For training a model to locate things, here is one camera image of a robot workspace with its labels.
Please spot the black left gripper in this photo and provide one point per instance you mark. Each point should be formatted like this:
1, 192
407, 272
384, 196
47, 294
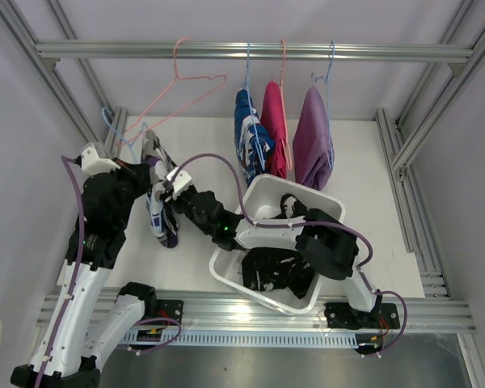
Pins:
137, 173

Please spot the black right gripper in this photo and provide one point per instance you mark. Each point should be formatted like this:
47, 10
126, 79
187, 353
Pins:
174, 202

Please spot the purple camouflage trousers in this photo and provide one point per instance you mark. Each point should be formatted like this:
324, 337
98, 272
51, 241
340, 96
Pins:
163, 221

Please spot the black white patterned trousers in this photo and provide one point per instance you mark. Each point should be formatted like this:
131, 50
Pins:
268, 269

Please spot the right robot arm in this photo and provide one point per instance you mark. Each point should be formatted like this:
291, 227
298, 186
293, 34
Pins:
332, 249

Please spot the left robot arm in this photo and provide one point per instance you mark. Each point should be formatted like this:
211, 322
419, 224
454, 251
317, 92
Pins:
71, 354

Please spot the blue white patterned trousers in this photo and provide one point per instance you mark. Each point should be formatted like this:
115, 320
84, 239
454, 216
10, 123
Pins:
244, 139

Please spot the magenta trousers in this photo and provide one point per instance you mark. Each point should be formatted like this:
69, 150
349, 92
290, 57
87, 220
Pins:
273, 119

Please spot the lilac purple trousers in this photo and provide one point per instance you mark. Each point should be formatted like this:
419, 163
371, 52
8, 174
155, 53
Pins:
313, 152

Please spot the white plastic basket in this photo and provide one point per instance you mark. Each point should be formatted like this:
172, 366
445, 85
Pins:
262, 200

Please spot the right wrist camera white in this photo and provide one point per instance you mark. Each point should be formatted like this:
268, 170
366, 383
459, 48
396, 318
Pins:
176, 182

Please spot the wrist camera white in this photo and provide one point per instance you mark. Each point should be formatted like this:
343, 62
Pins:
176, 182
94, 160

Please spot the left aluminium frame post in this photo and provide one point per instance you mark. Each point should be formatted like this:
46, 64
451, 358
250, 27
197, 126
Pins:
25, 39

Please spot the aluminium frame post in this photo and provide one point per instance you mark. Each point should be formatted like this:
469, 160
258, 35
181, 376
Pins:
403, 137
25, 39

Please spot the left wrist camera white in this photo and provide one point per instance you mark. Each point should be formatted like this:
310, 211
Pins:
94, 160

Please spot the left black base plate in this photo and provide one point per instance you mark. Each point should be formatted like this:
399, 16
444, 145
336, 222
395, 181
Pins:
167, 308

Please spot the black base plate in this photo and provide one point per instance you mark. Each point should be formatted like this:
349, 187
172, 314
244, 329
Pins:
341, 315
167, 308

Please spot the slotted cable duct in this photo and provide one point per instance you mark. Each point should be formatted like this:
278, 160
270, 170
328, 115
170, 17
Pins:
250, 339

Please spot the aluminium hanging rail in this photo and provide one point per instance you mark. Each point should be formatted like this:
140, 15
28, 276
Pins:
123, 49

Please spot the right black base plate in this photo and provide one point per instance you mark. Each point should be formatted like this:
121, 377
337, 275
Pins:
341, 315

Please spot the right aluminium frame post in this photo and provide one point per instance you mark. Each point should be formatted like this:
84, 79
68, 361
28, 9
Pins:
403, 137

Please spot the front aluminium rail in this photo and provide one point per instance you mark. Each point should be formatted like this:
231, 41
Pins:
233, 312

